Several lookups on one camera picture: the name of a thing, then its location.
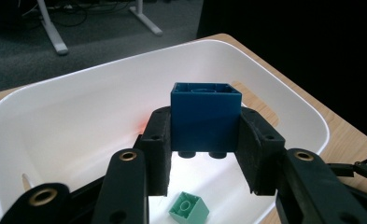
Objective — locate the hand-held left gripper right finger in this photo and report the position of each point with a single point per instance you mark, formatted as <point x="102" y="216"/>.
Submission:
<point x="260" y="155"/>

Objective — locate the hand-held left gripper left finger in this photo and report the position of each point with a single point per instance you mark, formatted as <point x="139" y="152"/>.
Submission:
<point x="158" y="155"/>

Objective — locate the dark blue toy block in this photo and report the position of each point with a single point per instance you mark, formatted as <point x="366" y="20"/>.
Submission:
<point x="206" y="121"/>

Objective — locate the small green toy block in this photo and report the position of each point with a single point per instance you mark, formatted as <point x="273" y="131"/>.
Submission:
<point x="192" y="214"/>

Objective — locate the white plastic bin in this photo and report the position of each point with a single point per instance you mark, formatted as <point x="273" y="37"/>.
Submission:
<point x="78" y="109"/>

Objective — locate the white desk frame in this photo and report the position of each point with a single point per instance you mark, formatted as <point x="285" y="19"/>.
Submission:
<point x="55" y="34"/>

